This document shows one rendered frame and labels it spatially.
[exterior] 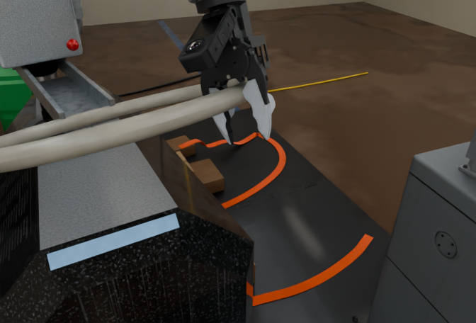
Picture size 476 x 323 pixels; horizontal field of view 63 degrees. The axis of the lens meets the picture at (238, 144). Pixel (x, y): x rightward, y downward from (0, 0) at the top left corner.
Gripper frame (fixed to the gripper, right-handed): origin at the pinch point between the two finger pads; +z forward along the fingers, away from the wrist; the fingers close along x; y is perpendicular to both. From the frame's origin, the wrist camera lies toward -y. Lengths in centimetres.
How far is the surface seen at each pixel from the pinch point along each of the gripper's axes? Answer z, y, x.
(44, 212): 15, 9, 66
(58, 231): 19, 6, 58
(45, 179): 10, 19, 76
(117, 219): 21, 15, 48
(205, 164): 49, 147, 107
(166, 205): 22, 25, 40
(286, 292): 94, 88, 43
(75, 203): 16, 15, 62
